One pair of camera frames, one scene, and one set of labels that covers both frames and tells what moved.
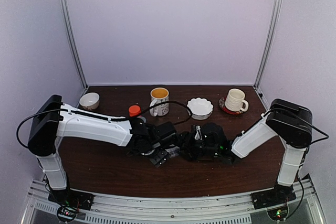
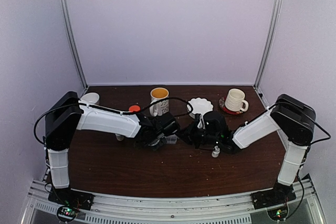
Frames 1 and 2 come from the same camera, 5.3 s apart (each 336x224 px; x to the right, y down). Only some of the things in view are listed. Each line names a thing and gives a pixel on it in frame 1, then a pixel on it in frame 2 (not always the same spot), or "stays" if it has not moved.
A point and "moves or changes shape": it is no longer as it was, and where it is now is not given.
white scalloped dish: (199, 108) stays
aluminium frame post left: (63, 2) stays
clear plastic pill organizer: (172, 151) moves or changes shape
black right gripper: (186, 136) to (188, 135)
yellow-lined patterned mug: (159, 94) stays
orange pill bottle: (134, 110) stays
